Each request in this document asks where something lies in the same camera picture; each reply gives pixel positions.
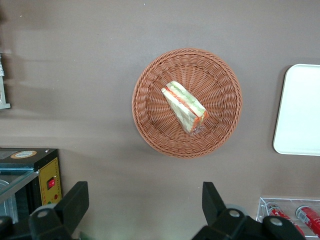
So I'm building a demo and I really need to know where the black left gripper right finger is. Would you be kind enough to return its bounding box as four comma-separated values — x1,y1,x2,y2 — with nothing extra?
192,181,266,240

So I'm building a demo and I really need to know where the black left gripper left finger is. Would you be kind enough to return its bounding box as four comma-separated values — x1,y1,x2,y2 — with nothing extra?
28,181,90,240

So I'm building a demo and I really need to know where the triangle sandwich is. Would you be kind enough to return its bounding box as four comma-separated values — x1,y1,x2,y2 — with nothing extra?
160,79,210,136

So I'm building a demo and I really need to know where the round brown wicker basket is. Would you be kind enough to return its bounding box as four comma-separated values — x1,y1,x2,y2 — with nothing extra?
131,47,243,160

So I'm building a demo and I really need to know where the cream rectangular tray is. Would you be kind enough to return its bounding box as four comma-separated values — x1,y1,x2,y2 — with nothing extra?
272,63,320,157

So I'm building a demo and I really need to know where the black food warmer yellow panel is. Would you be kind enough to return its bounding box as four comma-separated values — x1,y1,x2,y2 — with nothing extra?
0,147,63,223

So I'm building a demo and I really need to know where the red cola bottle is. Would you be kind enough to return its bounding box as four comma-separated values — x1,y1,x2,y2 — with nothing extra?
295,205,320,238
265,202,306,238

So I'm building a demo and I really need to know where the clear acrylic bottle rack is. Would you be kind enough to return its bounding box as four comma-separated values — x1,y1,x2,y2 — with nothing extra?
255,196,320,239

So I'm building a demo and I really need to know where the grey snack rack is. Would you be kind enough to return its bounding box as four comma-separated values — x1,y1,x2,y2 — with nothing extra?
0,52,12,110

